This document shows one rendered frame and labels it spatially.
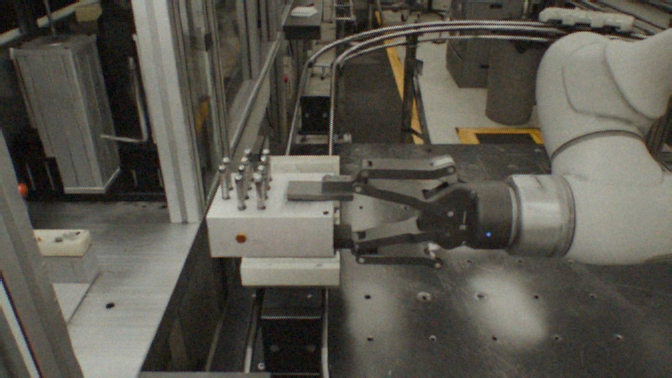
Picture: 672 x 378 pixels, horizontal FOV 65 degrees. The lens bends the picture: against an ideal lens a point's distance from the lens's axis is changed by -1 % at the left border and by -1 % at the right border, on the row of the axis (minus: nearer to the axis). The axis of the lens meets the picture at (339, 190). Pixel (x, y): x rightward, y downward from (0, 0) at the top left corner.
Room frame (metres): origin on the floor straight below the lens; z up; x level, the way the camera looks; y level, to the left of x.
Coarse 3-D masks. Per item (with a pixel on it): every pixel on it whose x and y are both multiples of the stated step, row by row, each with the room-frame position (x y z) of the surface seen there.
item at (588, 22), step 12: (552, 12) 2.49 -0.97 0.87; (564, 12) 2.48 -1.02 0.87; (576, 12) 2.44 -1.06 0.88; (588, 12) 2.40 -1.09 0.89; (600, 12) 2.41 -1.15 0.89; (564, 24) 2.38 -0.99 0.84; (576, 24) 2.40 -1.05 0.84; (588, 24) 2.37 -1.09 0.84; (600, 24) 2.28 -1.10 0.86; (612, 24) 2.32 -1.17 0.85; (624, 24) 2.23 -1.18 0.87; (564, 36) 2.36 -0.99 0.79
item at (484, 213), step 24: (432, 192) 0.49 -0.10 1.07; (456, 192) 0.48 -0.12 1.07; (480, 192) 0.48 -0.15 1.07; (504, 192) 0.48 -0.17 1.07; (432, 216) 0.48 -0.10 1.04; (456, 216) 0.48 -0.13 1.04; (480, 216) 0.46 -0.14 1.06; (504, 216) 0.46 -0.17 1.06; (432, 240) 0.48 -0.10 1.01; (456, 240) 0.48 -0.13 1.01; (480, 240) 0.46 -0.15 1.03; (504, 240) 0.46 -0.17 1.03
